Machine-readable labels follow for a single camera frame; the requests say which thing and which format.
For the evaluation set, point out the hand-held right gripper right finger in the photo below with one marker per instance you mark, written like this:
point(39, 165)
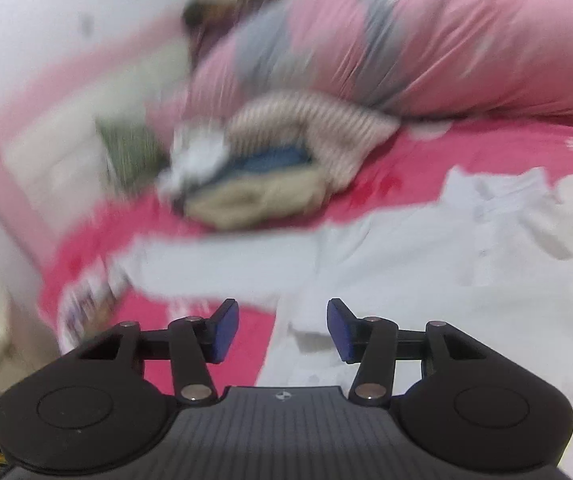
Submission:
point(339, 330)

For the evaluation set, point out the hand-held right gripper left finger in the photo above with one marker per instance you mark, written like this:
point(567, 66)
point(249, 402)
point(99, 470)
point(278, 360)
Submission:
point(226, 330)

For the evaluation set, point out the white shirt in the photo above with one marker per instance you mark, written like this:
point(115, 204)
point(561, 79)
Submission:
point(441, 270)

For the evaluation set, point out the khaki pants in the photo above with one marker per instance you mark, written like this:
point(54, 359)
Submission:
point(256, 200)

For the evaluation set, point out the blue jeans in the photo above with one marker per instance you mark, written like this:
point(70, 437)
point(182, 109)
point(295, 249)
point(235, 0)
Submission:
point(271, 160)

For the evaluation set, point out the crumpled white cloth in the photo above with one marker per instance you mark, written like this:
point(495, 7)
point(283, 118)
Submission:
point(201, 155)

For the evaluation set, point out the pink floral bed blanket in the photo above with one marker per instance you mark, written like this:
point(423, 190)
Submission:
point(441, 150)

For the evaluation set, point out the beige checkered cloth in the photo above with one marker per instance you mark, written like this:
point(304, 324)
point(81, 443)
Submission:
point(316, 120)

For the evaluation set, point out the pink and white headboard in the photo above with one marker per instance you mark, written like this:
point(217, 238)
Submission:
point(56, 125)

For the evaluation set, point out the pink and grey quilt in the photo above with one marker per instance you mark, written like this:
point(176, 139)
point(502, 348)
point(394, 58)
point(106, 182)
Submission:
point(441, 40)

